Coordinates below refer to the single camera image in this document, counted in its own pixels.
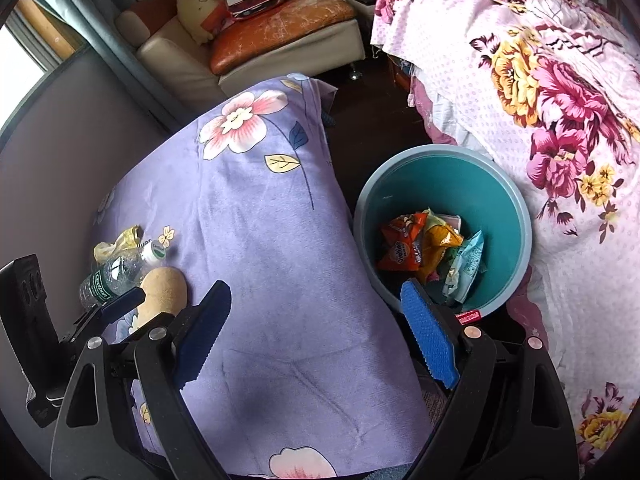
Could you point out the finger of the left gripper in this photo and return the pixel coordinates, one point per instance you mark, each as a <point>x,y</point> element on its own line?
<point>122,305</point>

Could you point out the red snack wrapper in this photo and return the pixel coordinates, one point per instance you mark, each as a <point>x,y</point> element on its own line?
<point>403,252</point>

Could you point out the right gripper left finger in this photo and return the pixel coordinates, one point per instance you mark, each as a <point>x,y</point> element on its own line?
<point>123,415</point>

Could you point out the yellow plush pillow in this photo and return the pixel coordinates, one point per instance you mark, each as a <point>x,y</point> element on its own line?
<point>202,19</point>

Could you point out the yellow wrapper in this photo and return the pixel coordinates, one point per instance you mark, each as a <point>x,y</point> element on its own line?
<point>127,239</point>

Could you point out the orange yellow snack bag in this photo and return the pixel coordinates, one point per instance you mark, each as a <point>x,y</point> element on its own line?
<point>436,238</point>

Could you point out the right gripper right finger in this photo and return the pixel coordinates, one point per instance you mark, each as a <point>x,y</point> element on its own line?
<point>505,417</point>

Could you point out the cream leather sofa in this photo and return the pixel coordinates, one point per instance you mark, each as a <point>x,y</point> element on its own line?
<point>173,58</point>

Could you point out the clear plastic water bottle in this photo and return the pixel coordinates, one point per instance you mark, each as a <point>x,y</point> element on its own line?
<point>120,273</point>

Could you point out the grey window curtain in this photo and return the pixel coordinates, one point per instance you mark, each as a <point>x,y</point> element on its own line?
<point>95,21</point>

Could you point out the pink floral quilt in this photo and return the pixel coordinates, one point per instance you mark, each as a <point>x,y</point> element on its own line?
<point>549,90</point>

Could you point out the brown coconut shell bowl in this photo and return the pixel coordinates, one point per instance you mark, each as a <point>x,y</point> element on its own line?
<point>165,292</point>

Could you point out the light blue snack wrapper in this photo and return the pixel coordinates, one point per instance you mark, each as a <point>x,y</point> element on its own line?
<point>463,269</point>

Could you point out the teal trash bin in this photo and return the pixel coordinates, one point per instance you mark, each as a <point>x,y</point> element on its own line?
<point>449,180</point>

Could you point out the orange sofa cushion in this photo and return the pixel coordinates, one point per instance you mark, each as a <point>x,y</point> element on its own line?
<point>274,28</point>

